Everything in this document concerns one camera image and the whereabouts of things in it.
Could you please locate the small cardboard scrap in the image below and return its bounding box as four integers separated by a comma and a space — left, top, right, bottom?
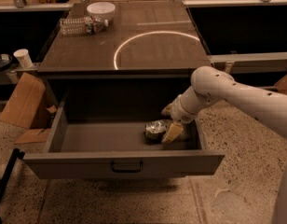
15, 129, 50, 145

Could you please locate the black drawer handle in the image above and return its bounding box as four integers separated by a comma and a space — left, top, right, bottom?
111, 161, 144, 174

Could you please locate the black metal stand leg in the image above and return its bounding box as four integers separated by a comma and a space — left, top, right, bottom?
0, 148, 25, 224

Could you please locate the brown cardboard sheet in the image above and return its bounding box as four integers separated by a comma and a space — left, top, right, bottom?
0, 72, 56, 129

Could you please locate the dark grey counter cabinet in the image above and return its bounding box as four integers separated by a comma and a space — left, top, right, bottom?
38, 1, 211, 116

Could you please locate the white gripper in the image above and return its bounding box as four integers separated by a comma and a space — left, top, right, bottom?
161, 95, 197, 144

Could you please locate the silver green 7up can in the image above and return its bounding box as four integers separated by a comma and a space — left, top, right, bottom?
144, 119, 171, 141

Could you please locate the white bowl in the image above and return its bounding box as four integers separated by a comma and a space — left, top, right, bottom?
87, 2, 116, 22

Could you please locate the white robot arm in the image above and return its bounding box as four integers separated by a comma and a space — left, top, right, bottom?
162, 66, 287, 224

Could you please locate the white paper cup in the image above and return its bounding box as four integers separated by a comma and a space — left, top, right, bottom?
13, 49, 34, 68

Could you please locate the black round dish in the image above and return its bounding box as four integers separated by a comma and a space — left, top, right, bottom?
0, 54, 12, 71

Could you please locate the clear plastic water bottle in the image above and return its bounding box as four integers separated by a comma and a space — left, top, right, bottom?
60, 16, 109, 35

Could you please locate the grey open top drawer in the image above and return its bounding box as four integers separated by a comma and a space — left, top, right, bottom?
24, 102, 224, 179

